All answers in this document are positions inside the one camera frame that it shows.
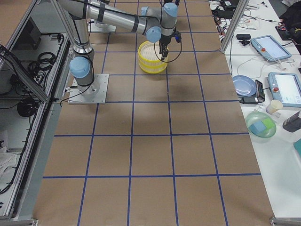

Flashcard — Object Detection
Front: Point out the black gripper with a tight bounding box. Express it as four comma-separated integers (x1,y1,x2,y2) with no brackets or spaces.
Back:
159,30,182,59

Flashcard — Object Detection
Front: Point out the yellow steamer basket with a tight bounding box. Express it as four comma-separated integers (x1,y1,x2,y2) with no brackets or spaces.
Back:
139,61,167,74
138,41,164,65

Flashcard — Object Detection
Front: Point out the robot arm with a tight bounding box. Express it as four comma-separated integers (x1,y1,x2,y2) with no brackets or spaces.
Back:
58,0,181,94

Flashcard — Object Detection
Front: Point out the black webcam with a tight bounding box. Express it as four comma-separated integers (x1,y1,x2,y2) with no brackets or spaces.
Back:
236,34,251,46

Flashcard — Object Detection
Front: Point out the blue plate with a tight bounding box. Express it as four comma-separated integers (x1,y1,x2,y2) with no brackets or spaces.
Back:
232,75,256,97

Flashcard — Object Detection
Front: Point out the black power adapter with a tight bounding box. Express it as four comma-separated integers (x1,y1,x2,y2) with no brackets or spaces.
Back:
239,97,265,105

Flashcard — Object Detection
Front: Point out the teach pendant far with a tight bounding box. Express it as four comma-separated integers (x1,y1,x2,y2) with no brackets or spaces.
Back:
250,35,292,62

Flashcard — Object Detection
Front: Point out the teach pendant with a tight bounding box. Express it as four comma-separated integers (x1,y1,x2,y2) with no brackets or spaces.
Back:
268,73,301,107
250,35,292,62

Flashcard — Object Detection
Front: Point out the clear bowl with sponges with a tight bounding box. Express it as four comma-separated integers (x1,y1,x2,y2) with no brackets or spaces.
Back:
245,111,277,143

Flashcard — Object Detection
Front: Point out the white paper cup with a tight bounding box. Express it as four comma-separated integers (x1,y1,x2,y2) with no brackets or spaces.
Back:
266,99,283,114

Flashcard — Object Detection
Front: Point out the teach pendant near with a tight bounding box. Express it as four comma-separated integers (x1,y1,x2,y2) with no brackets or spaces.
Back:
268,73,301,107

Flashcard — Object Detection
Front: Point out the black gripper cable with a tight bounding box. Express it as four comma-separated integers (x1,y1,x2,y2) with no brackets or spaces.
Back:
152,35,183,64

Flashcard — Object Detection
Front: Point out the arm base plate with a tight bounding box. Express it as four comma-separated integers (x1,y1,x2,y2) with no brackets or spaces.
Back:
68,74,109,104
88,20,116,33

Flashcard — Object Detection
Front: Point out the aluminium frame post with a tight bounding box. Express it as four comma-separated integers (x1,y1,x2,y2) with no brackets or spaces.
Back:
220,0,249,53

